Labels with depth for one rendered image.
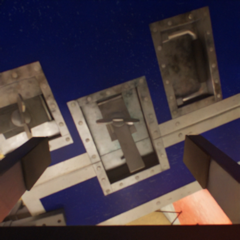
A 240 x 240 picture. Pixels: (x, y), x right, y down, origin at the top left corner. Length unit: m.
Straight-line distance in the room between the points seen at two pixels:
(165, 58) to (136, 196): 0.25
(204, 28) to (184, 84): 0.09
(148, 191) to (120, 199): 0.05
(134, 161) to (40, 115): 0.16
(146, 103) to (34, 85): 0.17
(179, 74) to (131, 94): 0.09
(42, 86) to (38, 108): 0.03
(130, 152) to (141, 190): 0.11
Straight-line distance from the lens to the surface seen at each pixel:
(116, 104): 0.28
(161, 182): 0.35
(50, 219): 0.34
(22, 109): 0.25
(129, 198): 0.35
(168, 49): 0.32
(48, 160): 0.17
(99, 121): 0.24
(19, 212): 0.38
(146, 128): 0.31
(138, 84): 0.28
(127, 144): 0.26
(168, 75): 0.30
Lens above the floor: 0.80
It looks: 7 degrees down
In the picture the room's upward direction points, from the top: 110 degrees counter-clockwise
